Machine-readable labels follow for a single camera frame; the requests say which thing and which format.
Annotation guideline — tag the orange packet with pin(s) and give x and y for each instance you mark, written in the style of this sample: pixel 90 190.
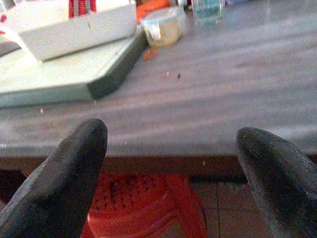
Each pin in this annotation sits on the orange packet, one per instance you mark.
pixel 148 10

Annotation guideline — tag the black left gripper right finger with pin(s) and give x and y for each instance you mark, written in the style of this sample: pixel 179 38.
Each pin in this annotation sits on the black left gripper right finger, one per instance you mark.
pixel 280 178

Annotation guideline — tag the red plastic stool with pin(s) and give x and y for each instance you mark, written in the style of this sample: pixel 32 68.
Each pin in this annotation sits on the red plastic stool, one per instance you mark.
pixel 146 208

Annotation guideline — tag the white rectangular box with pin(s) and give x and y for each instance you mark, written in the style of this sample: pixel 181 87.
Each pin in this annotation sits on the white rectangular box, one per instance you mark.
pixel 74 32

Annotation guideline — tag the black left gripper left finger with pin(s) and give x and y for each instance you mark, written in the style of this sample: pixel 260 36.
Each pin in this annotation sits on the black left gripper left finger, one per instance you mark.
pixel 57 178

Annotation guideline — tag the clear glass with blue tint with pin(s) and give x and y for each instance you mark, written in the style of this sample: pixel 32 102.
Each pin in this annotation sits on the clear glass with blue tint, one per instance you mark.
pixel 208 11

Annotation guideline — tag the small orange food scrap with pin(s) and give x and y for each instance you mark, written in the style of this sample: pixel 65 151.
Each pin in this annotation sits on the small orange food scrap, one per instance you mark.
pixel 150 53

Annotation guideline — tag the red and white striped cloth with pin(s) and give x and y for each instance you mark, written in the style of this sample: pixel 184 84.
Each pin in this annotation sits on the red and white striped cloth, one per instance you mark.
pixel 81 7

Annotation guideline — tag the pale green thick tray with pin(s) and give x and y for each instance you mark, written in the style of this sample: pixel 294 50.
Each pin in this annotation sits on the pale green thick tray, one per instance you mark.
pixel 67 72

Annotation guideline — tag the clear round plastic container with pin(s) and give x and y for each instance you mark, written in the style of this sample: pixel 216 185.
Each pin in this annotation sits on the clear round plastic container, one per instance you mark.
pixel 164 26

